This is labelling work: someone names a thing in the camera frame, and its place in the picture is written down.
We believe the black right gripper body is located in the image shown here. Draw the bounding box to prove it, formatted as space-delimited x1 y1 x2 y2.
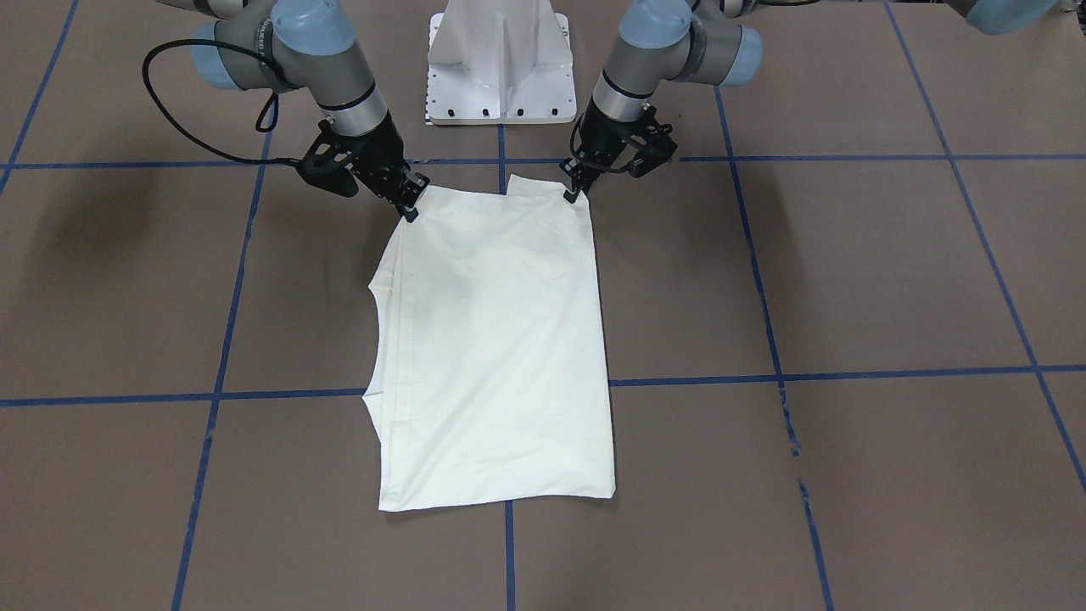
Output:
339 109 417 205

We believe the left robot arm grey silver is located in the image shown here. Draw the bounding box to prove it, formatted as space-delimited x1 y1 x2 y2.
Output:
560 1 1058 202

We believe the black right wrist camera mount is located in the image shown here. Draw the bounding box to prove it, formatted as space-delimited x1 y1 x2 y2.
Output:
294 117 363 198

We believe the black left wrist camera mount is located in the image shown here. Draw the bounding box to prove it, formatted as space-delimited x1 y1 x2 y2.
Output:
621 104 678 178

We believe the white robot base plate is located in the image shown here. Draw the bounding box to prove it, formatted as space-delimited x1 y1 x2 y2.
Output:
424 1 578 126

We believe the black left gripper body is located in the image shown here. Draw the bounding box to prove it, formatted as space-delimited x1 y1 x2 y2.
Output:
573 102 647 179

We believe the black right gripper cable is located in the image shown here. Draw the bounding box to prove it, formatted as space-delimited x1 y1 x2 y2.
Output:
142 41 306 166

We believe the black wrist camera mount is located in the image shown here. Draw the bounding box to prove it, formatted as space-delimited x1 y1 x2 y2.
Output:
621 104 678 178
294 117 363 198

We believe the right robot arm grey silver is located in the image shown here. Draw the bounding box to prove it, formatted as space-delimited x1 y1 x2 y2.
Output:
141 1 429 221

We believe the white long-sleeve cat shirt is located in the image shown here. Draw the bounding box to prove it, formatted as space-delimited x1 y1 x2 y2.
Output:
363 175 616 512

